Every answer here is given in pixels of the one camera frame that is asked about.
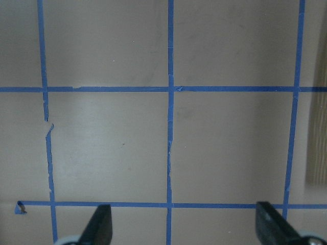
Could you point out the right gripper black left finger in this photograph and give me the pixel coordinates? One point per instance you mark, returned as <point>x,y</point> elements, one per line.
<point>99,228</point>

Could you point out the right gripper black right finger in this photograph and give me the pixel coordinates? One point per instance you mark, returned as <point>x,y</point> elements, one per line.
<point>272,229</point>

